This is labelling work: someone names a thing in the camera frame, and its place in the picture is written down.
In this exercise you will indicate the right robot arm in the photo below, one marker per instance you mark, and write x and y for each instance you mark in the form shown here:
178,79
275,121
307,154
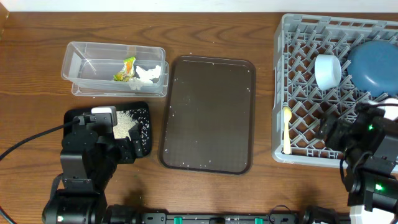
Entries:
369,148

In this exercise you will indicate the yellow plastic spoon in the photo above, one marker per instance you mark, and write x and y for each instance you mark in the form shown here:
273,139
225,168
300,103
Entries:
287,117

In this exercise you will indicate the pink white cup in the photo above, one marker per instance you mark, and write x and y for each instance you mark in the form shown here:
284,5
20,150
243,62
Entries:
391,112

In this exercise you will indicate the grey dishwasher rack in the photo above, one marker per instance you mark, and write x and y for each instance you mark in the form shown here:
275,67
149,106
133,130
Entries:
299,38

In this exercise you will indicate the light blue rice bowl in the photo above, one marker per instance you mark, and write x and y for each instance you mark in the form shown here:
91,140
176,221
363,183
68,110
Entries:
327,71

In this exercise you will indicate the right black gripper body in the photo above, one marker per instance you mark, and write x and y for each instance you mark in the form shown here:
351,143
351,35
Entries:
339,135

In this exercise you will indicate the brown serving tray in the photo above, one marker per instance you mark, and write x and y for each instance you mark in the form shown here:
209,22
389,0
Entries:
209,116

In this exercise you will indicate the white rice pile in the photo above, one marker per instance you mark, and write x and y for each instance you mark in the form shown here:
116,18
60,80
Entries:
128,119

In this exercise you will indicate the yellow green snack wrapper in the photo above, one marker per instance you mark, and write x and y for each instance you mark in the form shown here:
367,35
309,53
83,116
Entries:
127,71

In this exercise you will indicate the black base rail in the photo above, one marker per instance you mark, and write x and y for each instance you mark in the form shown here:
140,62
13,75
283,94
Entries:
312,214

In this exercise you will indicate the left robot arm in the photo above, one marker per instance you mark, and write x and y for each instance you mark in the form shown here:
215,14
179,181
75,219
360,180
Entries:
89,161

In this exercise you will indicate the white tissue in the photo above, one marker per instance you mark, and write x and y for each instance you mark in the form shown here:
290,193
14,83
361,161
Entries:
144,77

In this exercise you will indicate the dark blue plate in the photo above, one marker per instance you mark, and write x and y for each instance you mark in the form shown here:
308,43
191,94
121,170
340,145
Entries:
373,68

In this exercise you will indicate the clear plastic waste bin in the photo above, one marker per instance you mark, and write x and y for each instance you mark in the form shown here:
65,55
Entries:
91,66

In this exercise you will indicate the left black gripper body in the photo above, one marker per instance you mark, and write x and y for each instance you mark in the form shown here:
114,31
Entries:
124,156

